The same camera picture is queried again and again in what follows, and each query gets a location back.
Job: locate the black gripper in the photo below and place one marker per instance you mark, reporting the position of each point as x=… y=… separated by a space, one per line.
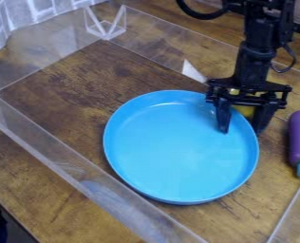
x=270 y=97

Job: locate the yellow toy lemon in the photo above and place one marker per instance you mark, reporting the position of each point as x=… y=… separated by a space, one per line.
x=246 y=110

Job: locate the blue round plate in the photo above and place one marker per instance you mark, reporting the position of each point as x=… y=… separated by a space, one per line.
x=169 y=153

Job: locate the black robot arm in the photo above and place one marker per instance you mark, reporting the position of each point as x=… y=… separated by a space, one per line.
x=263 y=51

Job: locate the white patterned curtain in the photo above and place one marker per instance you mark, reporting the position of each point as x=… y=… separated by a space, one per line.
x=21 y=13

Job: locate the clear acrylic enclosure wall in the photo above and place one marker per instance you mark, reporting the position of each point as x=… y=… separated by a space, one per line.
x=69 y=71

